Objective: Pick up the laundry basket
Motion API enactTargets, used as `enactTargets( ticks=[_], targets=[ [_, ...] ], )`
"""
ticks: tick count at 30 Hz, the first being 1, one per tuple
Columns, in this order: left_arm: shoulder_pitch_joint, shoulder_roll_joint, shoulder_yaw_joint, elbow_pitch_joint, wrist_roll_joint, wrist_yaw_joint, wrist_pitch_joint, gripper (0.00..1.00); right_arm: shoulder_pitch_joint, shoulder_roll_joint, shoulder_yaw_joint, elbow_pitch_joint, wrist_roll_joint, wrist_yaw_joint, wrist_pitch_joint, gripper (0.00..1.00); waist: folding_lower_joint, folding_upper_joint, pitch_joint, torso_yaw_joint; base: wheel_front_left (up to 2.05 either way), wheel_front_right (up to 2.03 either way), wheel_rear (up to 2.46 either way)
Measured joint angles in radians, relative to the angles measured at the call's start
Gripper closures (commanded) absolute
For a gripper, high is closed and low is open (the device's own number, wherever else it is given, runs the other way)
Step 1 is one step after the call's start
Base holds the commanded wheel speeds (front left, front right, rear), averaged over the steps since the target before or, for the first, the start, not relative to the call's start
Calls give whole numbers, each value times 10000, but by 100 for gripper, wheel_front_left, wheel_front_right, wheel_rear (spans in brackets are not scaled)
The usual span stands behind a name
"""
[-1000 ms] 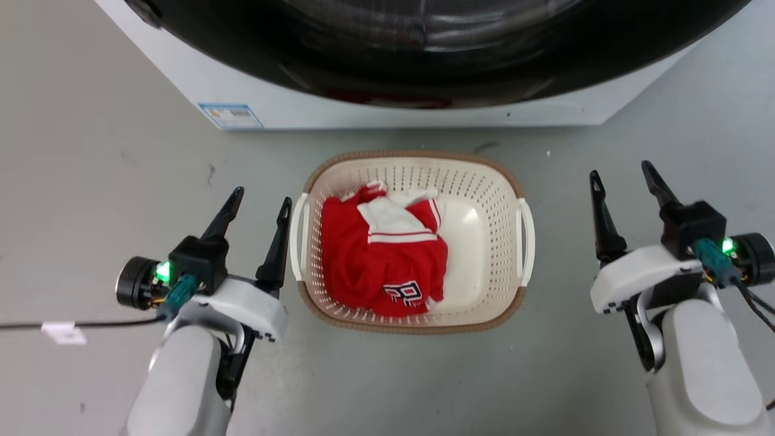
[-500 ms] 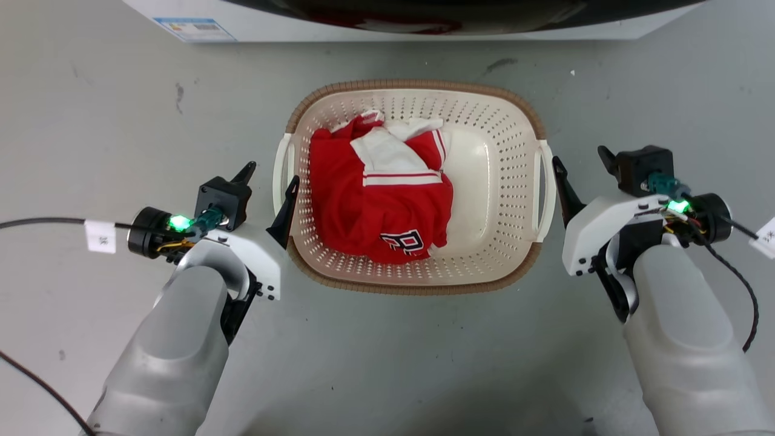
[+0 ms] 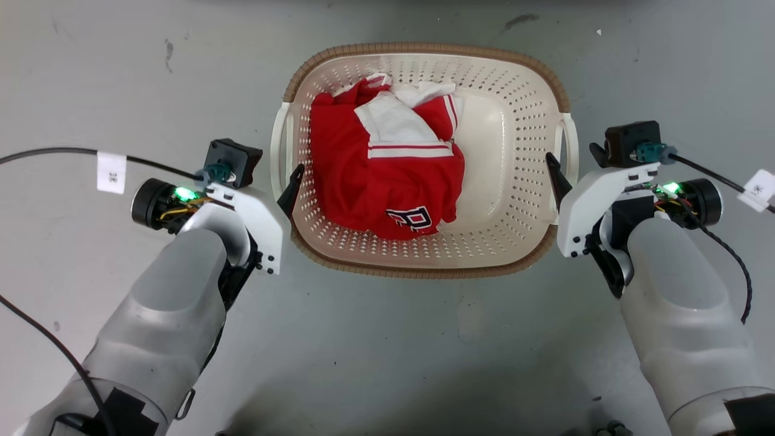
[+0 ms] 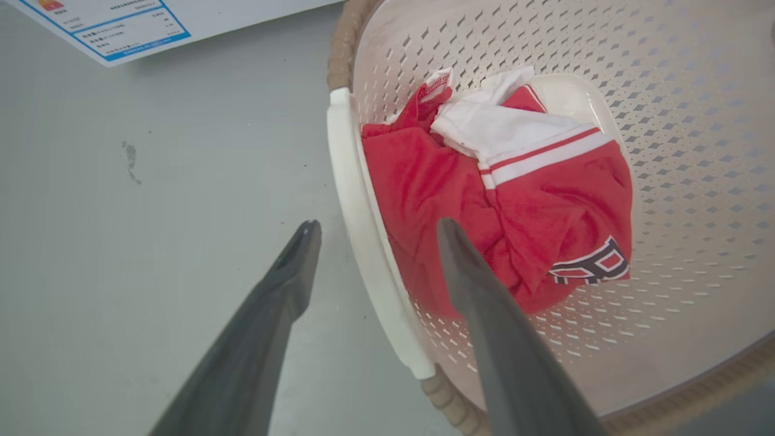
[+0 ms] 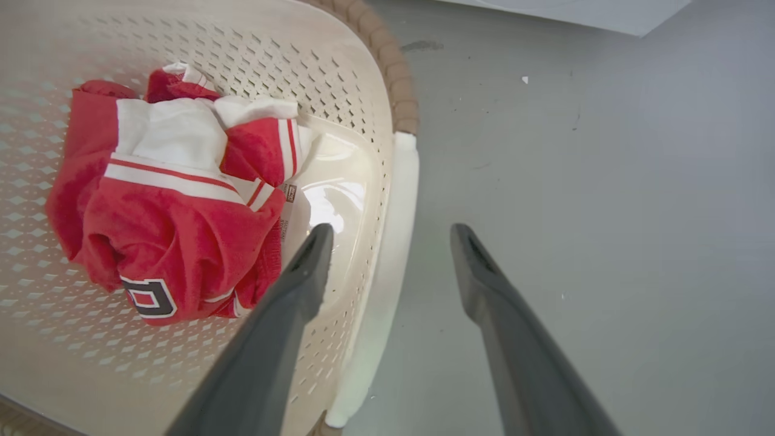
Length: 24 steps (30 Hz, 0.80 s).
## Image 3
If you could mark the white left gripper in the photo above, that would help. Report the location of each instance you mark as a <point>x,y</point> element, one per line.
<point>260,215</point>

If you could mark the cream perforated laundry basket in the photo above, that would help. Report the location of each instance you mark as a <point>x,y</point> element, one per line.
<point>514,151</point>

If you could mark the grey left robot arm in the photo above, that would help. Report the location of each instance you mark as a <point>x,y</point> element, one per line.
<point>157,315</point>

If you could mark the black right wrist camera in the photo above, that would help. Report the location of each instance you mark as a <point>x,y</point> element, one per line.
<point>629,144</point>

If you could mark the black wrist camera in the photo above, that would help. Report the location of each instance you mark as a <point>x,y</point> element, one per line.
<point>233,162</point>
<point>629,144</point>

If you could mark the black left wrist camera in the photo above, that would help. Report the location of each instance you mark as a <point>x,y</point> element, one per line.
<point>233,162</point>

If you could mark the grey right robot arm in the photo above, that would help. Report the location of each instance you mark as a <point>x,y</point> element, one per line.
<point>684,303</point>

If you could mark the red and white jersey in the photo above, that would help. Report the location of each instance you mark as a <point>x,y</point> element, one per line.
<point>351,175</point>

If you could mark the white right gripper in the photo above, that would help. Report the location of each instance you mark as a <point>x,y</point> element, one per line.
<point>590,203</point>

